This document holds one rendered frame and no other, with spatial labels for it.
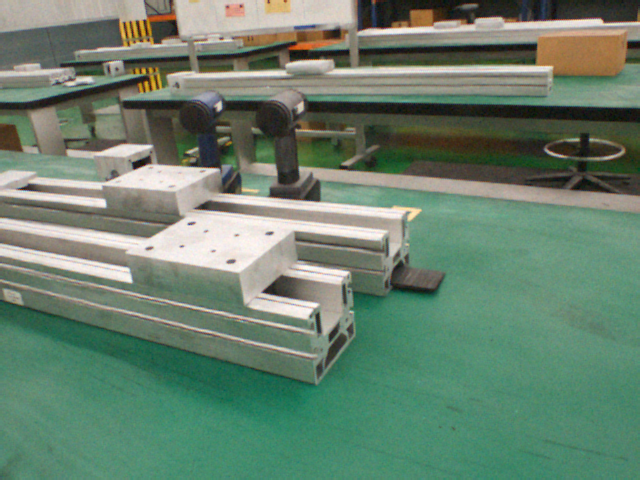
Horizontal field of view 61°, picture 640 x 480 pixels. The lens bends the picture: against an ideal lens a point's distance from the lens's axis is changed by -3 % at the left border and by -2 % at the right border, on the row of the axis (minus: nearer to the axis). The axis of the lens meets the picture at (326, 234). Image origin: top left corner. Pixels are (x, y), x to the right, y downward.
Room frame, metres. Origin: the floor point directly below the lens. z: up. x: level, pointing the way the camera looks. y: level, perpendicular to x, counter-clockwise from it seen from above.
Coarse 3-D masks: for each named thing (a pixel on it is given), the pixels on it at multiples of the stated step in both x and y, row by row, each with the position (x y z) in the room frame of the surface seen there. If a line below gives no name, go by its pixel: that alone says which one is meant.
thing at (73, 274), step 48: (0, 240) 0.83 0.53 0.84; (48, 240) 0.77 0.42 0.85; (96, 240) 0.72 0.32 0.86; (144, 240) 0.70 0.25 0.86; (0, 288) 0.72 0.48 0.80; (48, 288) 0.66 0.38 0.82; (96, 288) 0.62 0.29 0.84; (144, 288) 0.57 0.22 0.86; (288, 288) 0.56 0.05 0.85; (336, 288) 0.53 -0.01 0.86; (144, 336) 0.58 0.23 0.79; (192, 336) 0.54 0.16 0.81; (240, 336) 0.51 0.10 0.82; (288, 336) 0.48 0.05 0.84; (336, 336) 0.51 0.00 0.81
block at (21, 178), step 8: (0, 176) 1.11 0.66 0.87; (8, 176) 1.10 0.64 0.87; (16, 176) 1.09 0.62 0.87; (24, 176) 1.09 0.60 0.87; (32, 176) 1.10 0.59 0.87; (0, 184) 1.04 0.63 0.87; (8, 184) 1.05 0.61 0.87; (16, 184) 1.07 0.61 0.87; (24, 184) 1.08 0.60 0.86; (0, 216) 1.03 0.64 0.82
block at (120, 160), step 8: (128, 144) 1.28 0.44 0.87; (104, 152) 1.22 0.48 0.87; (112, 152) 1.21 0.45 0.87; (120, 152) 1.21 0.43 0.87; (128, 152) 1.20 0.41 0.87; (136, 152) 1.19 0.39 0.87; (144, 152) 1.21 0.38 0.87; (152, 152) 1.23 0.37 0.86; (96, 160) 1.21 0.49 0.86; (104, 160) 1.20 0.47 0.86; (112, 160) 1.18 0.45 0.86; (120, 160) 1.17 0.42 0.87; (128, 160) 1.18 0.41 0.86; (136, 160) 1.19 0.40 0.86; (144, 160) 1.24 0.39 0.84; (152, 160) 1.23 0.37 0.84; (104, 168) 1.20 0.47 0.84; (112, 168) 1.19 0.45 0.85; (120, 168) 1.17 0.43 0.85; (128, 168) 1.17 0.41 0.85; (136, 168) 1.21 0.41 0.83; (104, 176) 1.20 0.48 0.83; (112, 176) 1.17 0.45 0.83
